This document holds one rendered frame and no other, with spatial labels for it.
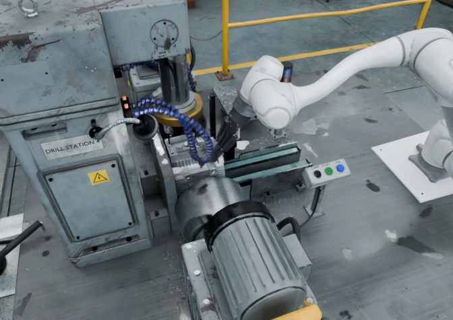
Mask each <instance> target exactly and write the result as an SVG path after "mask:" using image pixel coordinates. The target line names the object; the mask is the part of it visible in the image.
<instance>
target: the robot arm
mask: <svg viewBox="0 0 453 320"><path fill-rule="evenodd" d="M403 65H408V67H410V68H411V69H413V70H415V71H416V72H417V73H418V74H419V75H420V77H421V78H422V80H423V83H424V84H425V86H426V87H427V89H428V90H429V92H430V94H431V95H432V97H433V99H434V100H435V101H436V102H437V103H438V104H440V105H441V108H442V112H443V115H444V119H442V120H440V121H438V122H437V123H436V124H435V125H434V126H433V127H432V128H431V130H430V132H429V134H428V136H427V138H426V140H425V143H424V145H423V144H422V143H418V144H417V146H416V148H417V149H418V151H419V152H420V153H419V154H414V155H410V156H409V157H408V159H409V160H410V161H411V162H412V163H414V164H415V165H416V166H417V167H418V168H419V169H420V170H421V171H422V172H423V174H424V175H425V176H426V177H427V178H428V179H429V181H430V182H432V183H436V182H437V181H439V180H442V179H445V178H448V177H451V178H452V180H453V35H452V33H451V32H450V31H449V30H445V29H442V28H424V29H420V30H413V31H410V32H405V33H403V34H400V35H398V36H394V37H391V38H389V39H387V40H385V41H383V42H380V43H378V44H375V45H373V46H370V47H368V48H366V49H363V50H360V51H358V52H356V53H353V54H352V55H349V56H348V57H347V58H345V59H343V60H342V61H341V62H340V63H339V64H337V65H336V66H335V67H333V68H332V69H331V70H330V71H329V72H327V74H325V75H324V76H323V77H321V78H320V79H319V80H318V81H317V82H315V83H313V84H311V85H308V86H303V87H297V86H294V85H292V84H291V83H282V82H280V80H281V78H282V74H283V69H284V66H283V64H282V63H281V62H280V61H278V60H277V59H275V58H274V57H271V56H267V55H264V56H263V57H261V58H260V59H259V60H258V61H257V62H256V63H255V64H254V65H253V67H252V68H251V69H250V71H249V73H248V74H247V76H246V78H245V80H244V82H243V85H242V88H241V90H240V92H239V93H238V95H237V97H236V99H235V101H234V102H233V107H232V109H231V111H230V113H229V117H226V116H224V119H223V122H222V125H221V127H220V130H219V132H218V135H217V136H216V140H217V142H216V146H215V148H214V153H213V154H214V155H213V158H212V159H211V161H212V162H216V161H217V160H218V157H219V156H220V155H221V154H222V152H228V151H229V150H230V149H231V148H232V147H233V146H234V145H235V143H236V142H237V141H239V140H240V139H241V138H242V137H241V136H240V131H241V129H242V127H243V126H244V125H246V124H247V123H248V122H249V120H250V118H252V117H254V116H255V115H256V116H257V117H258V119H259V120H260V121H261V122H262V123H263V124H264V125H265V126H267V127H269V128H271V129H282V128H284V127H286V126H287V125H288V124H289V123H290V122H291V120H292V119H293V117H294V116H295V115H297V113H298V112H299V110H300V109H301V108H303V107H304V106H307V105H309V104H312V103H314V102H317V101H318V100H321V99H322V98H324V97H325V96H327V95H328V94H329V93H331V92H332V91H333V90H335V89H336V88H337V87H339V85H341V84H342V83H343V82H345V81H346V80H347V79H348V78H350V77H351V76H352V75H354V74H355V73H356V72H358V71H361V70H364V69H369V68H374V67H398V66H403Z"/></svg>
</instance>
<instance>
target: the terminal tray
mask: <svg viewBox="0 0 453 320"><path fill-rule="evenodd" d="M194 135H195V133H193V136H194ZM194 139H195V136H194ZM183 142H184V143H183ZM170 143H171V144H170V145H169V141H168V139H164V144H165V148H166V151H167V155H168V157H169V159H170V163H171V166H172V168H175V167H178V168H179V167H180V168H182V166H183V167H185V166H188V165H190V166H191V165H192V164H193V165H194V164H198V161H195V160H193V158H191V155H190V154H189V153H188V152H190V149H189V144H188V140H187V137H186V135H180V136H176V137H171V138H170ZM173 145H174V147H173ZM195 145H196V148H197V152H198V155H199V156H200V157H202V149H201V146H200V144H199V142H198V139H197V138H196V139H195Z"/></svg>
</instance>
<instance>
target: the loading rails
mask: <svg viewBox="0 0 453 320"><path fill-rule="evenodd" d="M300 154H301V148H300V146H299V145H298V144H297V142H293V143H287V144H284V145H281V146H276V147H272V148H267V149H264V150H258V151H255V152H250V153H247V154H241V155H239V157H238V158H235V159H231V160H226V161H224V162H223V164H224V170H225V177H227V178H230V179H233V180H235V181H237V182H238V184H239V185H240V187H241V189H242V191H243V193H244V195H245V197H246V199H250V200H253V199H258V198H261V197H264V199H265V201H267V200H269V199H273V198H274V196H273V194H275V193H280V192H283V191H288V190H290V189H296V190H297V191H298V192H299V191H303V190H305V188H306V187H305V185H306V183H305V180H304V178H303V175H302V172H303V171H304V169H306V168H309V167H312V166H313V163H311V161H310V160H309V158H306V160H303V161H300V162H299V158H300Z"/></svg>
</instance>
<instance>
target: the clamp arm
mask: <svg viewBox="0 0 453 320"><path fill-rule="evenodd" d="M208 100H209V109H210V126H209V130H210V137H213V138H214V139H215V140H216V95H215V93H214V92H209V96H208ZM216 141H217V140H216Z"/></svg>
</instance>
